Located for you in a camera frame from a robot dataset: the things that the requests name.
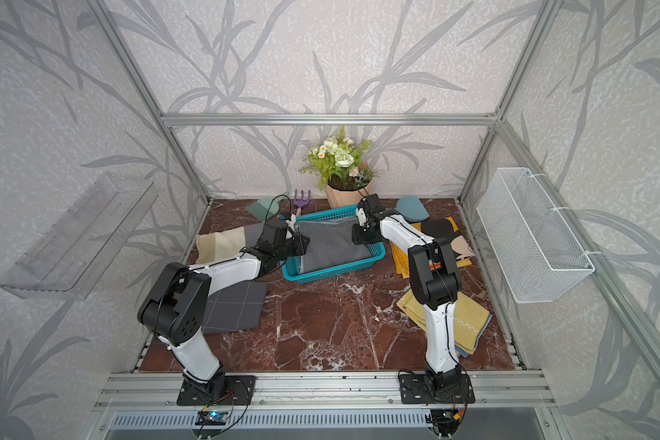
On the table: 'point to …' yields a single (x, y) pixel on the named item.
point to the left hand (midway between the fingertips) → (308, 238)
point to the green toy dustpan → (266, 207)
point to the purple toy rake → (301, 203)
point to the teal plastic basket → (293, 269)
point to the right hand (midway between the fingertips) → (356, 235)
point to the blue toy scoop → (412, 209)
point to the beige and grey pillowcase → (213, 246)
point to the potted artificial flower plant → (336, 165)
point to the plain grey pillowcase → (330, 243)
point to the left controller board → (211, 418)
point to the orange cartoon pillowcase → (445, 227)
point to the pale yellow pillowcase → (471, 320)
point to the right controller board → (444, 420)
